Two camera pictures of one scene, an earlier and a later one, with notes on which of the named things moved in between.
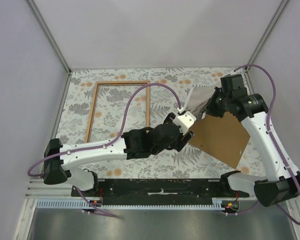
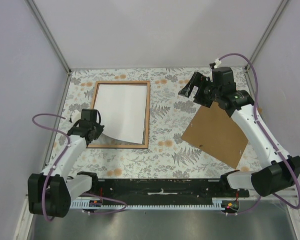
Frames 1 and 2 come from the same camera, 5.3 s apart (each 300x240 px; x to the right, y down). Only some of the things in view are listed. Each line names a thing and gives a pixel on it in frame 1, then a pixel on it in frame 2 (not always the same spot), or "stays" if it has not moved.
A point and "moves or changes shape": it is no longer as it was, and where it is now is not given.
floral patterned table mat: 102,104 stays
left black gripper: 182,140 to 99,129
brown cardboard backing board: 221,137 stays
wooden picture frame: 91,119 stays
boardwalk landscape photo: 197,98 moves or changes shape
